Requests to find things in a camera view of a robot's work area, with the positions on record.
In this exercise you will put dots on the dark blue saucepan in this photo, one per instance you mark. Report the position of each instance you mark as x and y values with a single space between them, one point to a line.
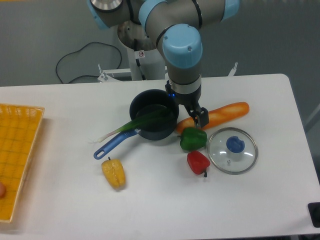
144 102

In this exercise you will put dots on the green spring onion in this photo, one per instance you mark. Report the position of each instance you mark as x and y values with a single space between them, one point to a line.
149 122

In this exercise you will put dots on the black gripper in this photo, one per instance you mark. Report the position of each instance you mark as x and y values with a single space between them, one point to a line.
188 96

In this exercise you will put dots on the yellow woven basket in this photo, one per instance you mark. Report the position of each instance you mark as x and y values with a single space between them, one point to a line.
19 127

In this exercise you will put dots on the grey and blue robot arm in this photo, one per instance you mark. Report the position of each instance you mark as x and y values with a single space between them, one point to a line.
155 15

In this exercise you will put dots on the black device at table edge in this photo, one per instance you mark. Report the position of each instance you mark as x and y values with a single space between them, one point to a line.
314 211

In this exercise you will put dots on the red bell pepper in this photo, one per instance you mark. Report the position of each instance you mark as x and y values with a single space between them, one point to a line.
198 163

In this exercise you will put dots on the orange baguette bread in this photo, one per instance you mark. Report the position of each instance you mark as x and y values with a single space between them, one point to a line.
217 116

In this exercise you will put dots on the green bell pepper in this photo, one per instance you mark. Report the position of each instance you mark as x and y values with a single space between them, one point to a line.
192 139

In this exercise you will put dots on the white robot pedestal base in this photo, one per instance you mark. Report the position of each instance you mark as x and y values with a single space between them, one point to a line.
140 62

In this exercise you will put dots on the yellow bell pepper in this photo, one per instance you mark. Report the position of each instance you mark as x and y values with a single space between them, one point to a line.
114 173

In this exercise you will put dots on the glass pot lid blue knob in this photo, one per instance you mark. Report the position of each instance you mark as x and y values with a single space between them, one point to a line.
232 151

